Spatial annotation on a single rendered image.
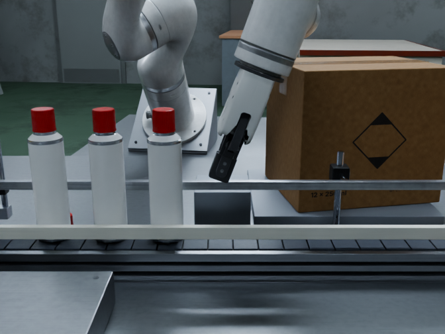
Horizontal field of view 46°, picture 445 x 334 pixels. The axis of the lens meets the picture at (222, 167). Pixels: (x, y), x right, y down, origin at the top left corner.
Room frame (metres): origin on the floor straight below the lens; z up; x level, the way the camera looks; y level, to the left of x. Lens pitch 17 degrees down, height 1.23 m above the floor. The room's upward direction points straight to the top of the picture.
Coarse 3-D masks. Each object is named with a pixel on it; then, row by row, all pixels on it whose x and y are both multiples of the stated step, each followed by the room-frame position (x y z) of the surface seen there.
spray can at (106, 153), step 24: (96, 120) 0.75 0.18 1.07; (96, 144) 0.74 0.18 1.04; (120, 144) 0.76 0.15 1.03; (96, 168) 0.74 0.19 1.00; (120, 168) 0.75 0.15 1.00; (96, 192) 0.75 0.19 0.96; (120, 192) 0.75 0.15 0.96; (96, 216) 0.75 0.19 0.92; (120, 216) 0.75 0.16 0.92; (120, 240) 0.75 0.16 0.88
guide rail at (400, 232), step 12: (0, 228) 0.72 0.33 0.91; (12, 228) 0.72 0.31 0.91; (24, 228) 0.72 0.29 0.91; (36, 228) 0.72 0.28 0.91; (48, 228) 0.72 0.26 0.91; (60, 228) 0.72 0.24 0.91; (72, 228) 0.72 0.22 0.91; (84, 228) 0.72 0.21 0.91; (96, 228) 0.72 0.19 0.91; (108, 228) 0.72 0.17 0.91; (120, 228) 0.72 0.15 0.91; (132, 228) 0.72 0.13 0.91; (144, 228) 0.72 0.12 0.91; (156, 228) 0.72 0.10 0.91; (168, 228) 0.72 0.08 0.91; (180, 228) 0.72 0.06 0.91; (192, 228) 0.72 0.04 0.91; (204, 228) 0.72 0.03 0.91; (216, 228) 0.72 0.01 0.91; (228, 228) 0.72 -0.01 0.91; (240, 228) 0.72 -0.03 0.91; (252, 228) 0.72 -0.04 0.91; (264, 228) 0.72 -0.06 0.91; (276, 228) 0.72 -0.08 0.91; (288, 228) 0.72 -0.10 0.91; (300, 228) 0.72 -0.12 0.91; (312, 228) 0.72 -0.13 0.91; (324, 228) 0.72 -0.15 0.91; (336, 228) 0.72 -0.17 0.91; (348, 228) 0.72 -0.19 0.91; (360, 228) 0.72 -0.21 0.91; (372, 228) 0.72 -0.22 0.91; (384, 228) 0.72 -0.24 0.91; (396, 228) 0.72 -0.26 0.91; (408, 228) 0.72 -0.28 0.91; (420, 228) 0.72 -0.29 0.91; (432, 228) 0.72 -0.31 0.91; (444, 228) 0.72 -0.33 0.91
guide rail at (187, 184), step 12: (0, 180) 0.80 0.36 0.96; (12, 180) 0.80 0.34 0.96; (24, 180) 0.80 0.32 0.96; (72, 180) 0.80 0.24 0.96; (84, 180) 0.80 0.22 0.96; (132, 180) 0.80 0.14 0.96; (144, 180) 0.80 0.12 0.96; (192, 180) 0.80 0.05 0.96; (204, 180) 0.80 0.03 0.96; (216, 180) 0.80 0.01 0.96; (240, 180) 0.80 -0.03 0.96; (252, 180) 0.80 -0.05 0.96; (264, 180) 0.80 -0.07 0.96; (276, 180) 0.80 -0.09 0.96; (288, 180) 0.80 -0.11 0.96; (300, 180) 0.80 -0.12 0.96; (312, 180) 0.80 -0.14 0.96; (324, 180) 0.80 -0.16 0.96; (336, 180) 0.80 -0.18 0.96; (348, 180) 0.80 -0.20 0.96; (360, 180) 0.80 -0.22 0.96; (372, 180) 0.80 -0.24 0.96; (384, 180) 0.80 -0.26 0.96; (396, 180) 0.80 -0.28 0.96; (408, 180) 0.80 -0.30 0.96; (420, 180) 0.80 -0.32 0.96; (432, 180) 0.80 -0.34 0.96; (444, 180) 0.80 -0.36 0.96
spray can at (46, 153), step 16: (32, 112) 0.76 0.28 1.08; (48, 112) 0.76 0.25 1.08; (32, 128) 0.76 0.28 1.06; (48, 128) 0.76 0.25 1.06; (32, 144) 0.75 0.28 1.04; (48, 144) 0.75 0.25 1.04; (32, 160) 0.75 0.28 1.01; (48, 160) 0.75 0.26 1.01; (64, 160) 0.77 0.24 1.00; (32, 176) 0.75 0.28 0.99; (48, 176) 0.75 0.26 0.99; (64, 176) 0.76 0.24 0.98; (48, 192) 0.74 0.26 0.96; (64, 192) 0.76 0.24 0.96; (48, 208) 0.74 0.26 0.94; (64, 208) 0.76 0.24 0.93; (48, 224) 0.74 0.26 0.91; (64, 224) 0.76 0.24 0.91; (48, 240) 0.74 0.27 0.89; (64, 240) 0.75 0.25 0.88
